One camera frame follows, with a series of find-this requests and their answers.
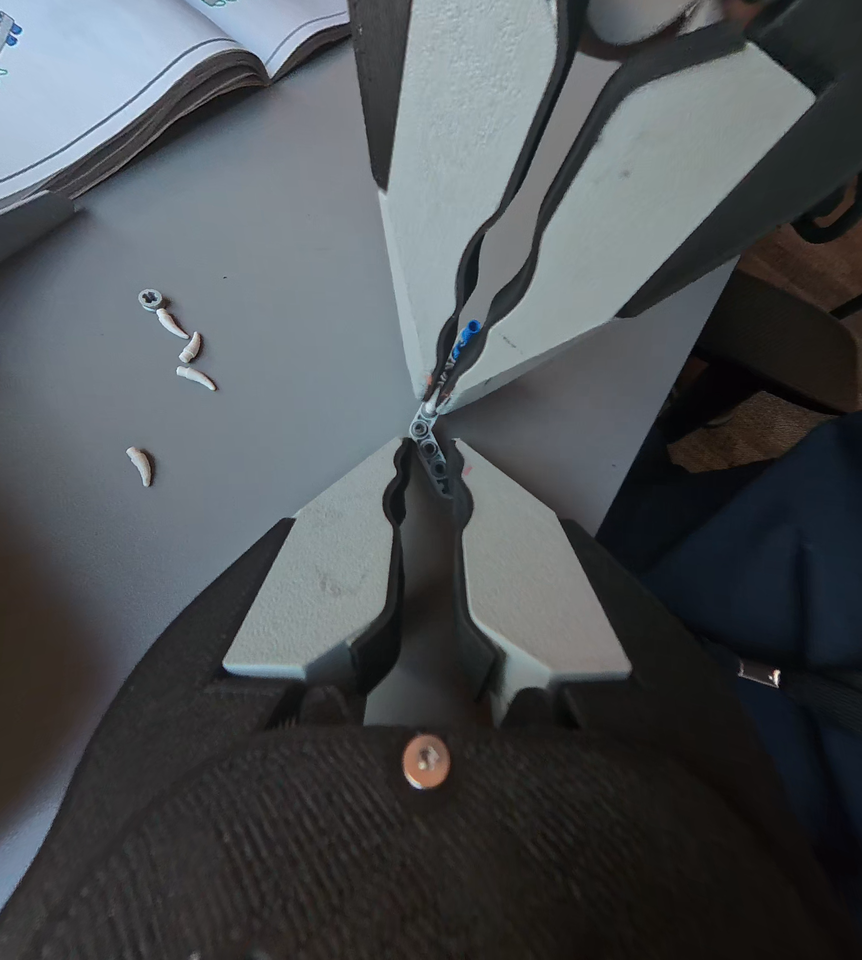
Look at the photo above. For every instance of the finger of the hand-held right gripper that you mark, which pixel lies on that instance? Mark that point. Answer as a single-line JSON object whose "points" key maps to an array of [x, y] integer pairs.
{"points": [[461, 112], [663, 172]]}

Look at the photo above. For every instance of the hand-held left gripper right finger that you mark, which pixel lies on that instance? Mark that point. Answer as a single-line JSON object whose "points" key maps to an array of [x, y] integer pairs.
{"points": [[543, 592]]}

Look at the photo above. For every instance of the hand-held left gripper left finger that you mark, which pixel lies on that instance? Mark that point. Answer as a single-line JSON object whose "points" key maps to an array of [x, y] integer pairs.
{"points": [[318, 592]]}

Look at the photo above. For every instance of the grey angled lego beam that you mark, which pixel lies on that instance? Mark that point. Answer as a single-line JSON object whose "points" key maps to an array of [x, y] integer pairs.
{"points": [[431, 450]]}

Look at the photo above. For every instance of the grey round lego bushing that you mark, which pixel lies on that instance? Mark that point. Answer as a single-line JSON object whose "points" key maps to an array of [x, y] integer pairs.
{"points": [[141, 304]]}

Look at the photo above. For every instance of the lego instruction booklet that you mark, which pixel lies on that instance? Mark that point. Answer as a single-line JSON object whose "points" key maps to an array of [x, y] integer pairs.
{"points": [[100, 112]]}

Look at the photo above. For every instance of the grey lego assembly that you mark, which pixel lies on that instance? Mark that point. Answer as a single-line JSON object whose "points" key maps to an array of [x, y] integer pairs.
{"points": [[10, 232]]}

